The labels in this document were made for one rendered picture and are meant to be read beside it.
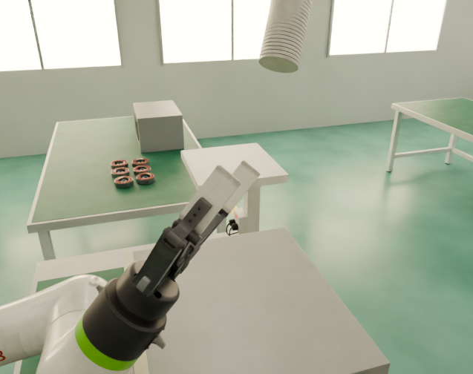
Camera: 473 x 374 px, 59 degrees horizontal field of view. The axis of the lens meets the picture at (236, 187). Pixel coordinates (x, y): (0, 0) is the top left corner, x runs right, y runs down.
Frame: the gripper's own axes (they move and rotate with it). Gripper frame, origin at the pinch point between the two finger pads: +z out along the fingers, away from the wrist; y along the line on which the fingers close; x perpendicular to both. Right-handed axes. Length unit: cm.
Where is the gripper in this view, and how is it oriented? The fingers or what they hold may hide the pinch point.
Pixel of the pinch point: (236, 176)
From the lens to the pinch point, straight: 49.3
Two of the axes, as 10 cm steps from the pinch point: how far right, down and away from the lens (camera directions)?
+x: -7.7, -6.3, 1.0
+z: 6.1, -7.7, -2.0
